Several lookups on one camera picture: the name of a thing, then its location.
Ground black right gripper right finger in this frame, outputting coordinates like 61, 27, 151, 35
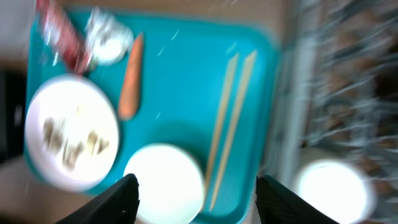
256, 175, 337, 224

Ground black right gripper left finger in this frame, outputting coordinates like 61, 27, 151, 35
58, 174, 139, 224

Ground white bowl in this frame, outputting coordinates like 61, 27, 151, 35
124, 143, 205, 223

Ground white paper cup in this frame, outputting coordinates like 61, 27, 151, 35
292, 159, 377, 223

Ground orange carrot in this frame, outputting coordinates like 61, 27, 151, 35
118, 32, 144, 120

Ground white tissue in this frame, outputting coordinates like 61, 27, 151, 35
85, 7, 134, 65

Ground red snack wrapper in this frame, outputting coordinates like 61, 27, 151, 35
36, 0, 93, 75

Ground white plate with food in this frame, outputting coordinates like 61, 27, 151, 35
25, 74, 120, 192

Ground grey plastic dish rack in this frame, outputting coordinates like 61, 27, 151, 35
262, 0, 397, 223

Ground teal plastic tray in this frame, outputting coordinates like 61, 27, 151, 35
24, 9, 282, 224

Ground black plastic bin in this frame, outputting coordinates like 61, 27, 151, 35
1, 68, 26, 163

